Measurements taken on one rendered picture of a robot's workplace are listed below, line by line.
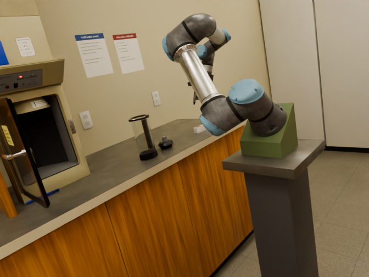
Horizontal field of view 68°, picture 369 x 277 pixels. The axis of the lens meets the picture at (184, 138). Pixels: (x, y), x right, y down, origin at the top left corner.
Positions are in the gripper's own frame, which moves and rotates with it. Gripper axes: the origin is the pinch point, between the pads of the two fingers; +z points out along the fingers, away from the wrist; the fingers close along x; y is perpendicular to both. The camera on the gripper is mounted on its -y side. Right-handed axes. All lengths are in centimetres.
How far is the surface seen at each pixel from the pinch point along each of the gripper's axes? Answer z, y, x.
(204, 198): 55, 1, -18
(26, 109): 14, -93, 0
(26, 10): -28, -96, 3
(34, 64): -5, -93, -11
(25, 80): 2, -95, -7
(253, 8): -126, 140, 107
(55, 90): 4, -82, 1
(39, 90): 5, -89, 0
